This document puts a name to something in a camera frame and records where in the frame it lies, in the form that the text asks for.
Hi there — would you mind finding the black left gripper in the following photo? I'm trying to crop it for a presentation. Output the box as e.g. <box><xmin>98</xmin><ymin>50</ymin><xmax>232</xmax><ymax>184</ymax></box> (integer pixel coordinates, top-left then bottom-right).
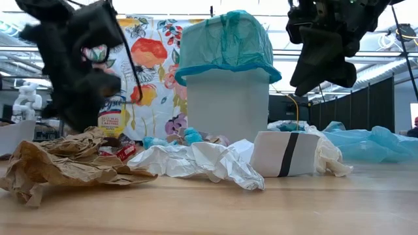
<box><xmin>14</xmin><ymin>0</ymin><xmax>121</xmax><ymax>133</ymax></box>

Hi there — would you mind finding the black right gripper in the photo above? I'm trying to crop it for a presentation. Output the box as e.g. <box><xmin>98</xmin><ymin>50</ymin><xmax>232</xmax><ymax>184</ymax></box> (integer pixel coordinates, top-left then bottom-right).
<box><xmin>289</xmin><ymin>0</ymin><xmax>393</xmax><ymax>97</ymax></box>

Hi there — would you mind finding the brown paper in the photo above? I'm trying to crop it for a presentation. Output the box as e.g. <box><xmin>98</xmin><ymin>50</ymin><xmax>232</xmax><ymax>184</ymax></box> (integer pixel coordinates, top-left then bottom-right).
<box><xmin>0</xmin><ymin>140</ymin><xmax>159</xmax><ymax>209</ymax></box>
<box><xmin>37</xmin><ymin>126</ymin><xmax>110</xmax><ymax>163</ymax></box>

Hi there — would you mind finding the white paper sheet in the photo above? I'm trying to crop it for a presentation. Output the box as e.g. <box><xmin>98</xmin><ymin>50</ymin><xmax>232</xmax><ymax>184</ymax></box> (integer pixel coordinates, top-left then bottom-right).
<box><xmin>0</xmin><ymin>119</ymin><xmax>37</xmax><ymax>157</ymax></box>

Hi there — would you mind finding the teal trash bag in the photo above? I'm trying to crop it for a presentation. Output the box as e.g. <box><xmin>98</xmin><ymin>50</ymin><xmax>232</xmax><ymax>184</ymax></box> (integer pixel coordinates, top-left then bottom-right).
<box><xmin>175</xmin><ymin>8</ymin><xmax>282</xmax><ymax>87</ymax></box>

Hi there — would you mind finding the light blue trash bag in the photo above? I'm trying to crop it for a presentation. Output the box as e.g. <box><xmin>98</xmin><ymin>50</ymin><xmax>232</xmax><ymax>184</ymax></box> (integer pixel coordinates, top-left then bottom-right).
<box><xmin>321</xmin><ymin>120</ymin><xmax>418</xmax><ymax>164</ymax></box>

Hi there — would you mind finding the white tissue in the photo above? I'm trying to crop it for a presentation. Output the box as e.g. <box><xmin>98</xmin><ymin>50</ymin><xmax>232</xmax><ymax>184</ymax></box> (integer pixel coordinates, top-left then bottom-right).
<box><xmin>127</xmin><ymin>138</ymin><xmax>266</xmax><ymax>191</ymax></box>

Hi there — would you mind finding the white plastic trash bin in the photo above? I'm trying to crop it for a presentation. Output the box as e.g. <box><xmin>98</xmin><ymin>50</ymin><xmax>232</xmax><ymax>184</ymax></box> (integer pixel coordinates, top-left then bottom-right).
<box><xmin>185</xmin><ymin>67</ymin><xmax>271</xmax><ymax>144</ymax></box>

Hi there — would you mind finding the Lysol wipes canister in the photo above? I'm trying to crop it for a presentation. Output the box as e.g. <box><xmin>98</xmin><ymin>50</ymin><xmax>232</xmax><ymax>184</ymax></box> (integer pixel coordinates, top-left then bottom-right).
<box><xmin>97</xmin><ymin>94</ymin><xmax>127</xmax><ymax>138</ymax></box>

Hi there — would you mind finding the black monitor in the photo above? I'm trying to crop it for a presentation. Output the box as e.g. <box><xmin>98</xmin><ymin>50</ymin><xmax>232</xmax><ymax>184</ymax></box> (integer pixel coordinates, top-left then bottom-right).
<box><xmin>268</xmin><ymin>94</ymin><xmax>310</xmax><ymax>123</ymax></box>

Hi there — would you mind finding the red candy wrapper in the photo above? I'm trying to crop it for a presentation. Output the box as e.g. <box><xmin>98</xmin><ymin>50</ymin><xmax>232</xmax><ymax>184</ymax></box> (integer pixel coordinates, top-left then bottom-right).
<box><xmin>99</xmin><ymin>143</ymin><xmax>137</xmax><ymax>163</ymax></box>

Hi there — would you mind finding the floral print cloth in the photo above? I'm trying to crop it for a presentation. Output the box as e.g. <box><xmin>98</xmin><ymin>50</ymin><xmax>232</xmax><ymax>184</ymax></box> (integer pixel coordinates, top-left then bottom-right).
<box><xmin>83</xmin><ymin>14</ymin><xmax>210</xmax><ymax>141</ymax></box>

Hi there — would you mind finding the black slanted pole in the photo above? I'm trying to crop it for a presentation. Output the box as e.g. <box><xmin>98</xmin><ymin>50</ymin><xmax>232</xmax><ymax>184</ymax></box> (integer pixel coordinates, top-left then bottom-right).
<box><xmin>391</xmin><ymin>5</ymin><xmax>418</xmax><ymax>101</ymax></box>

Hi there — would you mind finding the black ceiling device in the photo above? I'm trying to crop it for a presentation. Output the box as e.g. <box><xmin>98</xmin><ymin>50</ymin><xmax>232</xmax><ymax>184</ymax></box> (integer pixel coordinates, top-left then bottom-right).
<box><xmin>394</xmin><ymin>22</ymin><xmax>417</xmax><ymax>43</ymax></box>

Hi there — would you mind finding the white paper black stripe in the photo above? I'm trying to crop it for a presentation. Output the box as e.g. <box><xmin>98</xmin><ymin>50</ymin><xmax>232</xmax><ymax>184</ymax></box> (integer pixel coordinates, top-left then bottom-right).
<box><xmin>249</xmin><ymin>131</ymin><xmax>321</xmax><ymax>179</ymax></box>

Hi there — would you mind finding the person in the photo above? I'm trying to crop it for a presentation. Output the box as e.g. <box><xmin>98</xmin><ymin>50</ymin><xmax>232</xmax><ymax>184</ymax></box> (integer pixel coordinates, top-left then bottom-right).
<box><xmin>406</xmin><ymin>116</ymin><xmax>418</xmax><ymax>138</ymax></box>

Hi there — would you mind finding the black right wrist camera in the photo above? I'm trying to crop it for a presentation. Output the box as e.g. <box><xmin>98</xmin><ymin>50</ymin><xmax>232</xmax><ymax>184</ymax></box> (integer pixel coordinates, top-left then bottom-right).
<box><xmin>285</xmin><ymin>1</ymin><xmax>323</xmax><ymax>45</ymax></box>

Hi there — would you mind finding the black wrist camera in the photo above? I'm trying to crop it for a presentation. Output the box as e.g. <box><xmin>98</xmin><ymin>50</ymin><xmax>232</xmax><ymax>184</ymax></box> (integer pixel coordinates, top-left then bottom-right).
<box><xmin>67</xmin><ymin>0</ymin><xmax>125</xmax><ymax>50</ymax></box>
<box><xmin>285</xmin><ymin>1</ymin><xmax>323</xmax><ymax>45</ymax></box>

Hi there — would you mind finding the yellow cable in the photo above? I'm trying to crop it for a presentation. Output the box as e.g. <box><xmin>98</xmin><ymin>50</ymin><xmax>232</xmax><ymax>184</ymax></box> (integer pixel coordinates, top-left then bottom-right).
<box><xmin>270</xmin><ymin>84</ymin><xmax>300</xmax><ymax>132</ymax></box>

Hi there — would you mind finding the black partition wall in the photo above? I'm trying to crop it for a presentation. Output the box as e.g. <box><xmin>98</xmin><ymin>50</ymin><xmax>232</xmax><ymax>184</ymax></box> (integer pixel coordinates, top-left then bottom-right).
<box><xmin>308</xmin><ymin>76</ymin><xmax>396</xmax><ymax>133</ymax></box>

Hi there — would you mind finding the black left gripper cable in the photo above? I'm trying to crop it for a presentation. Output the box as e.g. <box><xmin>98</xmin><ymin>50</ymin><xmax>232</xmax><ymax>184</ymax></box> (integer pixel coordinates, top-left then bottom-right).
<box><xmin>107</xmin><ymin>0</ymin><xmax>144</xmax><ymax>102</ymax></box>

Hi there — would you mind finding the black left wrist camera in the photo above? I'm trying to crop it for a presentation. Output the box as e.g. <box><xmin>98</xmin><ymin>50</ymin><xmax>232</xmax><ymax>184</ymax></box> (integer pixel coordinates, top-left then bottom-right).
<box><xmin>67</xmin><ymin>0</ymin><xmax>125</xmax><ymax>50</ymax></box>

